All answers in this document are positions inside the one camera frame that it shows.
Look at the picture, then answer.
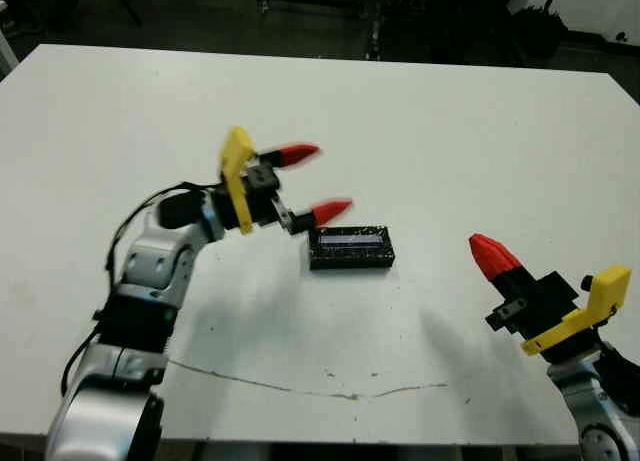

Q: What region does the black slanted leg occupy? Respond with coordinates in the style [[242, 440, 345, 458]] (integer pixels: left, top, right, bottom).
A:
[[114, 0, 144, 27]]

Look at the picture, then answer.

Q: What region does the shiny black box lid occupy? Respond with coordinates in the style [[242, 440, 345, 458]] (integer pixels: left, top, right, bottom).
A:
[[307, 224, 396, 262]]

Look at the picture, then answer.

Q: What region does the tall black equipment stack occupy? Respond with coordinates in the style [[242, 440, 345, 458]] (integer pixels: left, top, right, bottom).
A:
[[384, 0, 524, 66]]

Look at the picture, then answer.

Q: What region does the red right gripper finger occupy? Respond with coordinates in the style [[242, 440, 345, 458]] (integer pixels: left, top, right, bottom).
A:
[[477, 233, 540, 294], [468, 233, 523, 296]]

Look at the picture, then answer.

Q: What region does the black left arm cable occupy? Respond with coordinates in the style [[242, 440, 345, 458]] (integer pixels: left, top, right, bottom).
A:
[[59, 180, 221, 397]]

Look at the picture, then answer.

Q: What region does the left gripper body yellow mount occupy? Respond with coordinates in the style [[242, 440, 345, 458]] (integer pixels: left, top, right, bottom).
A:
[[218, 125, 297, 236]]

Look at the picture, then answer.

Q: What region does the right gripper body yellow mount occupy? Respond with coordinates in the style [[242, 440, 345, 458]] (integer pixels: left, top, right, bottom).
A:
[[485, 264, 633, 357]]

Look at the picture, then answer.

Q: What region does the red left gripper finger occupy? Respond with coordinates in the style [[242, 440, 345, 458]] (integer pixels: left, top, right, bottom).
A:
[[257, 142, 321, 170], [292, 197, 355, 235]]

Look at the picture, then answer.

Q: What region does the black tangled bundle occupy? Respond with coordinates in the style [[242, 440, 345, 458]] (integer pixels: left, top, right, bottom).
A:
[[509, 0, 571, 57]]

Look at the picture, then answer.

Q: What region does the black box white lining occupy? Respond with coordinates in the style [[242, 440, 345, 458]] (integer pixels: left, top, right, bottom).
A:
[[308, 253, 396, 273]]

